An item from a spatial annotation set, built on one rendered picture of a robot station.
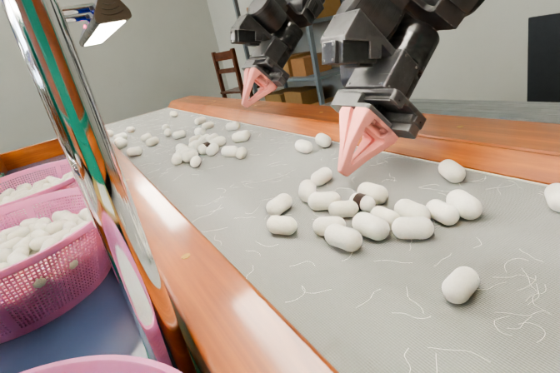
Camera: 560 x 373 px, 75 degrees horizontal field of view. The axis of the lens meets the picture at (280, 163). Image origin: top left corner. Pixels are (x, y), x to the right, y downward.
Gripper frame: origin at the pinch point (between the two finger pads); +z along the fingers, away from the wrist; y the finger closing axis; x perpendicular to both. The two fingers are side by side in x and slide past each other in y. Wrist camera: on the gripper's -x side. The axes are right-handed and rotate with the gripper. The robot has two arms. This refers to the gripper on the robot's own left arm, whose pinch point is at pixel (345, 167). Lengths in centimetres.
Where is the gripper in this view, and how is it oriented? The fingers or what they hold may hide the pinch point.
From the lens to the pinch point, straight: 44.7
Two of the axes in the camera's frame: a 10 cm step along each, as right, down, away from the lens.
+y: 5.1, 1.7, -8.4
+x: 7.1, 4.7, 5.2
